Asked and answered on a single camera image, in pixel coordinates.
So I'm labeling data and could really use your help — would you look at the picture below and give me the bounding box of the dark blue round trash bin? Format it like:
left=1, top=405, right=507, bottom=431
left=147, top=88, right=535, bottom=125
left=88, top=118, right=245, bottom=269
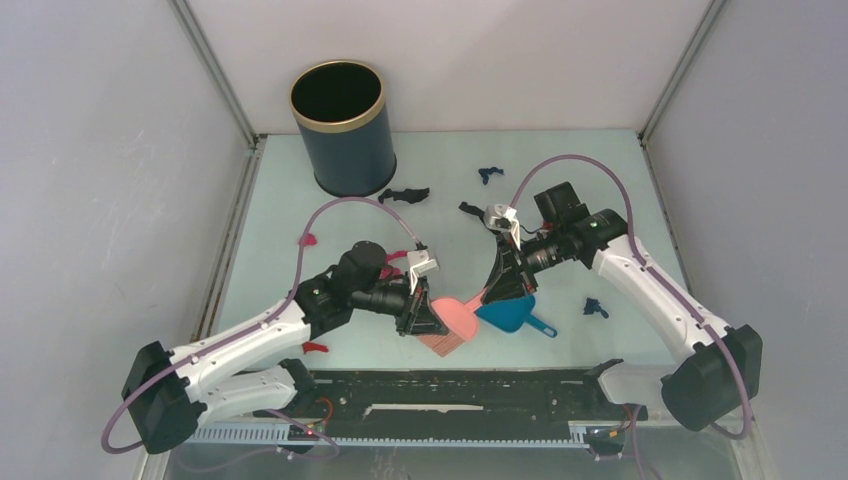
left=289, top=60, right=397, bottom=197

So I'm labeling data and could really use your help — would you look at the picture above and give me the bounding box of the dark blue paper scrap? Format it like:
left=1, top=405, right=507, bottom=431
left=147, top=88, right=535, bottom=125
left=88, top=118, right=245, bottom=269
left=477, top=167, right=505, bottom=185

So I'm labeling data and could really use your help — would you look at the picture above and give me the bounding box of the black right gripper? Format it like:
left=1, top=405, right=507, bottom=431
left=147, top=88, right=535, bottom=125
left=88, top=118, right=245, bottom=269
left=480, top=227, right=564, bottom=306

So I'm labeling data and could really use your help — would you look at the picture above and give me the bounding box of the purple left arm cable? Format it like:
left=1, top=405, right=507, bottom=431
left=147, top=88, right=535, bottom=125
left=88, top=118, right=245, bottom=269
left=100, top=195, right=425, bottom=457

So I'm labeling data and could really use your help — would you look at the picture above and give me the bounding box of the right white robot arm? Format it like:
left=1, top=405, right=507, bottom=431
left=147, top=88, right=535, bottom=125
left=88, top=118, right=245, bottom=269
left=481, top=182, right=763, bottom=431

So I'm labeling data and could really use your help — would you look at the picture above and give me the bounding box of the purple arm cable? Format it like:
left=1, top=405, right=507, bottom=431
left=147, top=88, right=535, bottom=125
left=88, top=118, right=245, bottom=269
left=508, top=154, right=755, bottom=441
left=100, top=195, right=425, bottom=457

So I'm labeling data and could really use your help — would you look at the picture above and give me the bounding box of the pink hand brush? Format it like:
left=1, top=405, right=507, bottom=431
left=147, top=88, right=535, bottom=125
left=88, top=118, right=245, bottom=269
left=416, top=290, right=484, bottom=357

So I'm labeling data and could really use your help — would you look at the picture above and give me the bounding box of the black crumpled paper strip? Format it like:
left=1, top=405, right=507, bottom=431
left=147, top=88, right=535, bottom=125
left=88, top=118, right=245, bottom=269
left=377, top=188, right=430, bottom=204

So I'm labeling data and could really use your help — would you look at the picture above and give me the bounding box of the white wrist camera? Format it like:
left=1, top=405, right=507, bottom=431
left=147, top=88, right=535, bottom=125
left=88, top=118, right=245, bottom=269
left=406, top=248, right=439, bottom=293
left=483, top=204, right=520, bottom=233

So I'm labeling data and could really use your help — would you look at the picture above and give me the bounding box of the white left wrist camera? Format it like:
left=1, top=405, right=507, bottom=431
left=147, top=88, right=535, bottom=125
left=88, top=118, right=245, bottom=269
left=406, top=248, right=439, bottom=293

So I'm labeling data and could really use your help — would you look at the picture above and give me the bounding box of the grey perforated cable tray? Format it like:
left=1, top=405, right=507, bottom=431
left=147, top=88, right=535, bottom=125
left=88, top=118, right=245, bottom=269
left=185, top=422, right=589, bottom=448

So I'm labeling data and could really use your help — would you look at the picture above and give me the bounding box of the blue plastic dustpan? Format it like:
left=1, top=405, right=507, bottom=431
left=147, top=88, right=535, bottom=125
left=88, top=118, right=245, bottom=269
left=475, top=295, right=558, bottom=338

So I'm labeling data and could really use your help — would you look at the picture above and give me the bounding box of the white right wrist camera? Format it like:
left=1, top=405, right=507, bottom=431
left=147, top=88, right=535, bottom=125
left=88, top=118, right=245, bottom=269
left=483, top=204, right=520, bottom=233

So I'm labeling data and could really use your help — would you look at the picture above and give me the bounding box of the small pink paper ball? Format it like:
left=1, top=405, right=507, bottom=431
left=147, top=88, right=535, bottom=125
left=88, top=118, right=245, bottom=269
left=298, top=232, right=318, bottom=247

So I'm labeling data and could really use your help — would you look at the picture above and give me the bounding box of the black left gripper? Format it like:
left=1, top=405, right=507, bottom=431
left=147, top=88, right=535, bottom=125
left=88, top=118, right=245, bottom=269
left=350, top=269, right=447, bottom=337

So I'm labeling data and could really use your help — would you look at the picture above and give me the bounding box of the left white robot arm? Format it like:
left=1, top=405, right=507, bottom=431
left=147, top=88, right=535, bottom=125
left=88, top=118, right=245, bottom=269
left=122, top=241, right=448, bottom=454

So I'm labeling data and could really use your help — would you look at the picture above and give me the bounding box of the red paper scrap front edge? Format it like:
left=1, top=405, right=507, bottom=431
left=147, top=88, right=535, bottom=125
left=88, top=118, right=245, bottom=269
left=301, top=342, right=329, bottom=354

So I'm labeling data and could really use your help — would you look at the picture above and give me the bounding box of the long pink crumpled paper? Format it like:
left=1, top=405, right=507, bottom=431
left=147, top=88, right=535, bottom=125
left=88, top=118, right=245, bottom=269
left=380, top=250, right=408, bottom=279

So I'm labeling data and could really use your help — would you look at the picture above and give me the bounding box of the long black paper scrap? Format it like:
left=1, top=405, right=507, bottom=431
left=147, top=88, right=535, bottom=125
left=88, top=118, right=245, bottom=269
left=458, top=201, right=485, bottom=222

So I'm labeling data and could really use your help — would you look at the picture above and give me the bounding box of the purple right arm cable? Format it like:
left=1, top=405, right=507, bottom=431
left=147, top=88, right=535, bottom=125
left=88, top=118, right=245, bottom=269
left=508, top=154, right=755, bottom=441

